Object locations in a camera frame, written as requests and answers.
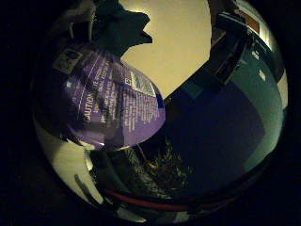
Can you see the teal cloth with white stripes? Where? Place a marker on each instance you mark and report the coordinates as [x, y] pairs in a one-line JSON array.
[[119, 28]]

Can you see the purple label spray bottle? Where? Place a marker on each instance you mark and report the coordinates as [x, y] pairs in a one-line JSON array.
[[119, 100]]

